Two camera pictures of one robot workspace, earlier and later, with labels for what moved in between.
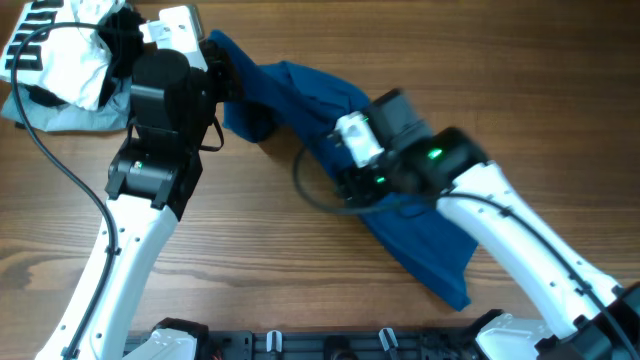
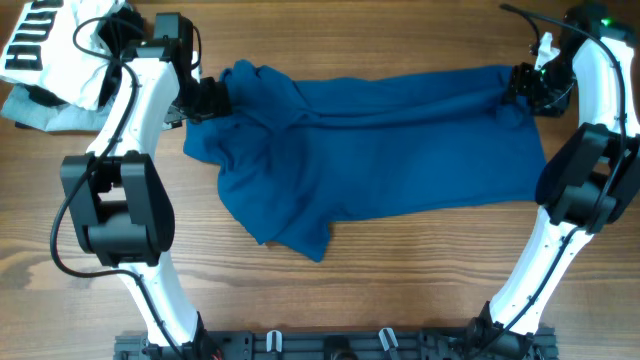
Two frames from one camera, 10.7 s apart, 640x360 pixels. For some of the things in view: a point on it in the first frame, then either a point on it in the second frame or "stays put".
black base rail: (338, 344) stays put
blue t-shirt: (299, 106) to (298, 155)
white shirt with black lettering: (69, 62) stays put
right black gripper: (353, 185) to (521, 83)
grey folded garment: (114, 113) stays put
